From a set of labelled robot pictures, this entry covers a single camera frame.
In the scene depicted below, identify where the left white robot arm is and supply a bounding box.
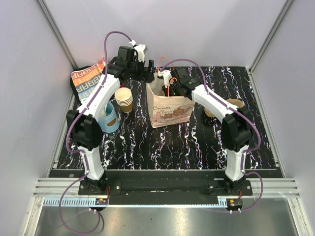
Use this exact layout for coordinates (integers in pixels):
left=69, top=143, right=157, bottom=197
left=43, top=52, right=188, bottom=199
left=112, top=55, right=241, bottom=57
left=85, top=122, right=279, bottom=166
left=66, top=44, right=154, bottom=195

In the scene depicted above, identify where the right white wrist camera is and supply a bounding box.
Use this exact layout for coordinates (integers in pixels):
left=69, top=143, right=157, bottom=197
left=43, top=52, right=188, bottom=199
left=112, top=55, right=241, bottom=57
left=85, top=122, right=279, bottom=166
left=157, top=70, right=173, bottom=88

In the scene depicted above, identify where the light blue straw holder cup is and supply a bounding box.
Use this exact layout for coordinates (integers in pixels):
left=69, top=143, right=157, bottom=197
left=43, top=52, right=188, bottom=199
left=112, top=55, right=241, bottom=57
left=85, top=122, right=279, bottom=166
left=98, top=102, right=120, bottom=133

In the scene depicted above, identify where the stack of paper coffee cups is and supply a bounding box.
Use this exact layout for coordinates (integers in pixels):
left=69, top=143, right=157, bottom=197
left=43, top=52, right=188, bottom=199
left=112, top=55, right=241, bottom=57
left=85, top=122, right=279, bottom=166
left=115, top=88, right=133, bottom=114

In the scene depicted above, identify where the stack of brown cup carriers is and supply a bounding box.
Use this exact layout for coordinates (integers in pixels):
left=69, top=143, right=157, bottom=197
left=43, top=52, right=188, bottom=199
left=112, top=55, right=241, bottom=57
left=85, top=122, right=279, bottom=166
left=204, top=99, right=245, bottom=118

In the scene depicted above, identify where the colourful rabbit print cloth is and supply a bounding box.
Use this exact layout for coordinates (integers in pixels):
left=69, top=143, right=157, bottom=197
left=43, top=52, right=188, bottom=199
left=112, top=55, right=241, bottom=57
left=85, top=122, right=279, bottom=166
left=70, top=58, right=105, bottom=103

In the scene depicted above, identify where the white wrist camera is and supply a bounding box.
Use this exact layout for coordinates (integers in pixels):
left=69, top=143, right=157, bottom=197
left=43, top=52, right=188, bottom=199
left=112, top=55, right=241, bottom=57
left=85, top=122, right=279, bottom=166
left=129, top=40, right=148, bottom=62
left=157, top=70, right=173, bottom=88

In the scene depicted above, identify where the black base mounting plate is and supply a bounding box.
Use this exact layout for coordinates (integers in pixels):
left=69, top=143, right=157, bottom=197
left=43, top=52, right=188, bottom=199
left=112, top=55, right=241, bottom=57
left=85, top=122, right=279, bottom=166
left=78, top=170, right=253, bottom=206

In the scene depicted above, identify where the beige paper takeout bag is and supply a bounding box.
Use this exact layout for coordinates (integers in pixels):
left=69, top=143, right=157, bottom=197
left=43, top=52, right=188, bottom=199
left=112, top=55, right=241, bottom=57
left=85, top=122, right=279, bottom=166
left=146, top=57, right=195, bottom=128

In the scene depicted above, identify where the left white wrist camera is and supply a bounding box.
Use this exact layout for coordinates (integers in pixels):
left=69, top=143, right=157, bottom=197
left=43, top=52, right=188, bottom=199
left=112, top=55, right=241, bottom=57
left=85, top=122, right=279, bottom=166
left=129, top=40, right=148, bottom=62

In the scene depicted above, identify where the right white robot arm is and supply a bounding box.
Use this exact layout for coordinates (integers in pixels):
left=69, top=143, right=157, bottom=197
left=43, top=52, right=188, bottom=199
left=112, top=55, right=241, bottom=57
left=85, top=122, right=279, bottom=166
left=157, top=67, right=253, bottom=195

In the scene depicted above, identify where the aluminium frame rail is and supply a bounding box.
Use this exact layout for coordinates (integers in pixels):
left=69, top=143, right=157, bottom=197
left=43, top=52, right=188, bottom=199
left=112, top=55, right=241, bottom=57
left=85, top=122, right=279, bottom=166
left=23, top=173, right=309, bottom=236

